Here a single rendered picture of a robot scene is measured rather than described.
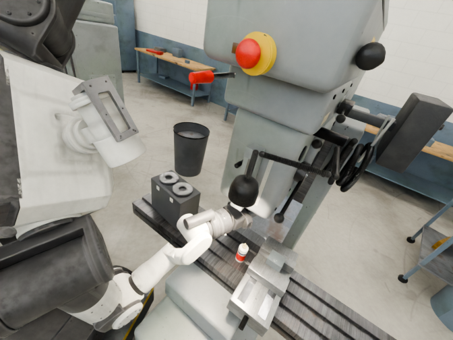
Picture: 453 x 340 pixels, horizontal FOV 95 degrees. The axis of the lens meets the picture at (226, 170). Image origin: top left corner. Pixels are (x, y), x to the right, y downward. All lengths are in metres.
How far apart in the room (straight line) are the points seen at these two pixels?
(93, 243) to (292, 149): 0.45
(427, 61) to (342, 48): 4.46
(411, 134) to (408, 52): 4.02
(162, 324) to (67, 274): 0.71
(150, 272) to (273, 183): 0.43
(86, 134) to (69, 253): 0.19
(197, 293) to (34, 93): 0.84
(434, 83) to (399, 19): 1.14
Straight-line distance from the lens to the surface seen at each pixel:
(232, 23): 0.42
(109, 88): 0.35
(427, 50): 4.80
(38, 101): 0.44
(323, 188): 1.08
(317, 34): 0.36
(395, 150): 0.81
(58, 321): 1.39
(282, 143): 0.53
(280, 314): 0.96
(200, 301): 0.99
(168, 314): 1.10
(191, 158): 2.73
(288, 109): 0.48
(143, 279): 0.69
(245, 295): 0.86
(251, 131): 0.56
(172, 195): 0.95
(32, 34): 0.48
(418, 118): 0.79
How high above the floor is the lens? 1.79
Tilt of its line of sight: 34 degrees down
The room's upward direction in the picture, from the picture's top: 13 degrees clockwise
